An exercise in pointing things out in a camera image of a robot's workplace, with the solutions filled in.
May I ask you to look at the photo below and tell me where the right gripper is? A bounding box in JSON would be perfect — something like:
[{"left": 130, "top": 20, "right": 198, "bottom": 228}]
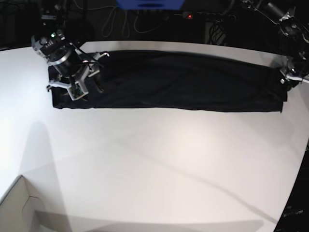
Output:
[{"left": 46, "top": 51, "right": 110, "bottom": 93}]

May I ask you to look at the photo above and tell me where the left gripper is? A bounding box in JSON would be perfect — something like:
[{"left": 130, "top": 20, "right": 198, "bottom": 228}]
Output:
[{"left": 280, "top": 61, "right": 309, "bottom": 84}]

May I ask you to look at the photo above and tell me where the dark navy t-shirt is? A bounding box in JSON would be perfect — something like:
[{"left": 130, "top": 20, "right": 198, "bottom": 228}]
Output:
[{"left": 52, "top": 51, "right": 288, "bottom": 112}]

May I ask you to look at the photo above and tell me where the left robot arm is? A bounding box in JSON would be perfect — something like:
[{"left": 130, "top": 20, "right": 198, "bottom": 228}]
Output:
[{"left": 241, "top": 0, "right": 309, "bottom": 84}]

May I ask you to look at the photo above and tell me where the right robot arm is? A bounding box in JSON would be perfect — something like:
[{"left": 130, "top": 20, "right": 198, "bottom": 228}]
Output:
[{"left": 31, "top": 0, "right": 109, "bottom": 100}]

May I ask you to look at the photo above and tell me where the blue plastic bin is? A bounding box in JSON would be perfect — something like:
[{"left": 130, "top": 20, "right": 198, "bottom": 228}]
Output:
[{"left": 116, "top": 0, "right": 185, "bottom": 10}]

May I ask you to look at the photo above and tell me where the black power strip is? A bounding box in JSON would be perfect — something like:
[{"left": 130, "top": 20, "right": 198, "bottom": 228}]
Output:
[{"left": 174, "top": 12, "right": 237, "bottom": 22}]

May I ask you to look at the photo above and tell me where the white cardboard box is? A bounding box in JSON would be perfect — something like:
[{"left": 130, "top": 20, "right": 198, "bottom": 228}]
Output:
[{"left": 0, "top": 175, "right": 49, "bottom": 232}]

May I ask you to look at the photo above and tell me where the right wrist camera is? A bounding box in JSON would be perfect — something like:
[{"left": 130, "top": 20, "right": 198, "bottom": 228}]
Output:
[{"left": 67, "top": 84, "right": 88, "bottom": 101}]

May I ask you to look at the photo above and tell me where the grey looped cable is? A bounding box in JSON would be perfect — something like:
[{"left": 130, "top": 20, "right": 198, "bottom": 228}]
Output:
[{"left": 101, "top": 9, "right": 169, "bottom": 38}]

